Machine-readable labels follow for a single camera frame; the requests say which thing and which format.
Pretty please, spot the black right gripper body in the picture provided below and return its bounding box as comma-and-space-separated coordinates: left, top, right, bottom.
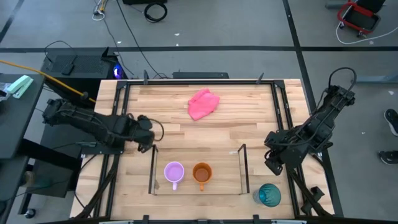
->
264, 130, 300, 169

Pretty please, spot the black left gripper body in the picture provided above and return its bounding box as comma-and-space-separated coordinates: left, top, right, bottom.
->
124, 114, 156, 154

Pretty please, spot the teal faceted plastic tumbler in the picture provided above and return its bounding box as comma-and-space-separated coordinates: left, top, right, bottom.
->
252, 183, 282, 208

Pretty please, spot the small pink plastic mug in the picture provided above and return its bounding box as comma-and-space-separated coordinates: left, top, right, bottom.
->
164, 161, 185, 191

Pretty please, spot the orange faceted mug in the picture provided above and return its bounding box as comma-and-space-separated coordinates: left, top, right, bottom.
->
192, 162, 213, 192

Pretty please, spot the clear acrylic tray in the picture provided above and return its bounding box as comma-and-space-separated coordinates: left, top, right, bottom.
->
148, 143, 251, 196

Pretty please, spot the pink cloth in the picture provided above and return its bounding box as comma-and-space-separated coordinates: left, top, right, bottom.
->
187, 88, 221, 121

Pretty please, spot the black power strip bar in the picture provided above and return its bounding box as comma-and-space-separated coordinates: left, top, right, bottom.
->
172, 72, 230, 80

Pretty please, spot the black computer tower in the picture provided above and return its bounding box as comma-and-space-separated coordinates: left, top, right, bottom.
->
40, 46, 125, 96

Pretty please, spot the black lower cart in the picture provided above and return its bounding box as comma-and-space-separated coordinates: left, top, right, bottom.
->
18, 122, 83, 219

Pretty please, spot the small black device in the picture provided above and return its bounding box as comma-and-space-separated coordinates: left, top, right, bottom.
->
61, 63, 75, 76

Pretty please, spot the black side table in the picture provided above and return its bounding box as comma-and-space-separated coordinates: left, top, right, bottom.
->
0, 73, 45, 159

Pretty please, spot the mint green stapler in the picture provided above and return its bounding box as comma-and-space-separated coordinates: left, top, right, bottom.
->
6, 75, 34, 100

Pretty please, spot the red and black tool case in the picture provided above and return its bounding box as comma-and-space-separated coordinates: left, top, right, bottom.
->
337, 1, 381, 35

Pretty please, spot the black metal rig frame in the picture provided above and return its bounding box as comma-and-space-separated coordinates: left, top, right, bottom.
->
74, 70, 335, 224

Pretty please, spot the long black floor cable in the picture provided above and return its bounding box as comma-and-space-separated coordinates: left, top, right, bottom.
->
116, 0, 164, 79

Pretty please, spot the yellow cable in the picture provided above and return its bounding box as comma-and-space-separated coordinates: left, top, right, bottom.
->
0, 59, 96, 103

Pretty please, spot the coiled black cable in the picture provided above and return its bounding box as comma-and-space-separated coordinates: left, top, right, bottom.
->
144, 2, 168, 23

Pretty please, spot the white cable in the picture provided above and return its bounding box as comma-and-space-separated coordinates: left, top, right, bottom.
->
335, 21, 398, 45

